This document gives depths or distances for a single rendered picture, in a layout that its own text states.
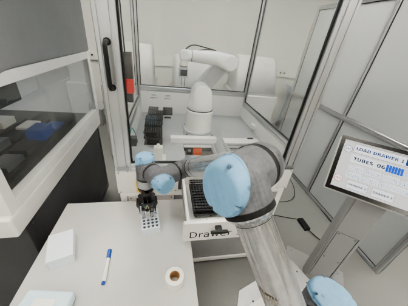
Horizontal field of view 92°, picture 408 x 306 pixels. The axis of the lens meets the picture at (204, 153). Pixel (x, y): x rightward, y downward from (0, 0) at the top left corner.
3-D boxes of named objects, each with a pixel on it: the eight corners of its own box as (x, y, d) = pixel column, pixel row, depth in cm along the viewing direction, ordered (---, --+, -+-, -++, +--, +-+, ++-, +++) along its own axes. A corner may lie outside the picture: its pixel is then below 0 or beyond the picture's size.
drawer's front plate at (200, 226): (245, 236, 90) (251, 220, 85) (182, 241, 85) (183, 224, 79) (244, 233, 92) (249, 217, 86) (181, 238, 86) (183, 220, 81)
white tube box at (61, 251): (75, 261, 79) (73, 254, 76) (48, 271, 75) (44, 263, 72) (75, 236, 88) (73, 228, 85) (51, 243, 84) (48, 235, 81)
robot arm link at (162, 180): (184, 171, 73) (167, 158, 80) (158, 182, 66) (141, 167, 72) (183, 187, 77) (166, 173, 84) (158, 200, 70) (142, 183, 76)
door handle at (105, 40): (113, 93, 77) (107, 37, 67) (107, 93, 76) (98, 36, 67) (116, 90, 81) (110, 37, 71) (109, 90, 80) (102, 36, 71)
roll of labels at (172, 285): (169, 295, 72) (169, 289, 70) (162, 277, 77) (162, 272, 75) (186, 285, 76) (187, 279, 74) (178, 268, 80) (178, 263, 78)
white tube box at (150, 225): (160, 232, 94) (160, 226, 92) (141, 235, 92) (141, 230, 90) (157, 212, 104) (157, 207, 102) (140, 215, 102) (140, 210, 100)
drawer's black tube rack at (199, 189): (228, 217, 97) (231, 207, 93) (193, 220, 93) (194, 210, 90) (218, 187, 115) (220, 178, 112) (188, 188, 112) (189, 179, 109)
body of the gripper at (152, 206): (138, 215, 85) (136, 194, 79) (138, 201, 92) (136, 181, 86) (156, 212, 88) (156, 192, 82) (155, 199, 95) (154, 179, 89)
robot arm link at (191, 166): (294, 129, 50) (186, 152, 88) (272, 139, 43) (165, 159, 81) (305, 172, 51) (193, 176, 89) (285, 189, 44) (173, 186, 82)
